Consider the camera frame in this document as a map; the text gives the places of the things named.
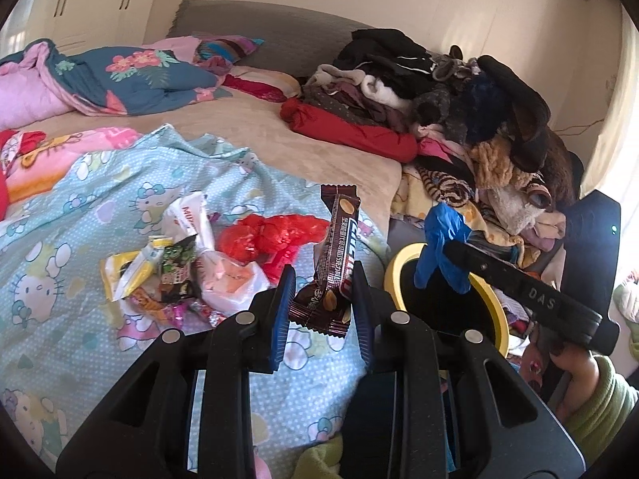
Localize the dark blue fuzzy garment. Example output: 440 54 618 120
463 72 511 146

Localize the pile of clothes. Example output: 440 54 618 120
469 55 577 211

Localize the grey dotted garment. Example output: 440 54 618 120
301 81 403 129

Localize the red lace cloth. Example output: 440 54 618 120
222 74 289 103

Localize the rolled red garment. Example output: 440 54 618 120
280 97 421 163

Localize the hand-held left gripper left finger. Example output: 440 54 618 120
57 266 297 479

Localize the blue rubber glove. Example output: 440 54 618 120
413 204 473 293

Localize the person's right hand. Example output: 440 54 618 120
550 346 599 420

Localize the white wardrobe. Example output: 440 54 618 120
0 0 167 57

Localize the red plastic bag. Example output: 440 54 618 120
217 214 331 281

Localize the brown striped garment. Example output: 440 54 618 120
418 167 476 208

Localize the yellow rimmed trash bin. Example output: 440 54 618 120
383 242 510 360

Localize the person's right forearm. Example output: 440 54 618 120
569 356 639 466

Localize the orange snack packet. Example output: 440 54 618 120
127 282 175 321

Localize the white fleece garment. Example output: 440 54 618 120
360 75 416 111

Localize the yellow cartoon blanket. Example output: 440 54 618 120
391 162 552 263

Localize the dark green snack wrapper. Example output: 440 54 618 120
159 236 198 281

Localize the light blue cartoon blanket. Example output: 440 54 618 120
0 124 396 479

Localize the white plastic bag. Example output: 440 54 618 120
162 191 273 318

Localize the yellow snack wrapper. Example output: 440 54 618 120
100 238 167 303

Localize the grey headboard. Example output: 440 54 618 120
166 0 380 71

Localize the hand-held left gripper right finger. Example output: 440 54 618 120
339 273 586 479

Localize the brown chocolate bar wrapper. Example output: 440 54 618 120
288 184 361 337

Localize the pink cartoon blanket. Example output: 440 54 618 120
0 127 145 210

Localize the pale curtain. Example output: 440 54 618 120
581 7 639 200

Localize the purple foil wrapper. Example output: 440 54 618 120
170 298 235 329

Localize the striped pillow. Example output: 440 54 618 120
192 35 266 69

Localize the beige bed sheet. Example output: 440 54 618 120
45 65 406 247

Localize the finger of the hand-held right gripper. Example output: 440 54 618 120
442 239 531 294

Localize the pink garment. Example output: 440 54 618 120
416 136 469 161

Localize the black jacket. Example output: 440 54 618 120
338 28 441 91

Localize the blue floral quilt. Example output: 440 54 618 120
0 37 226 131

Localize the yellow green cloth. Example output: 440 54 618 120
294 433 346 479

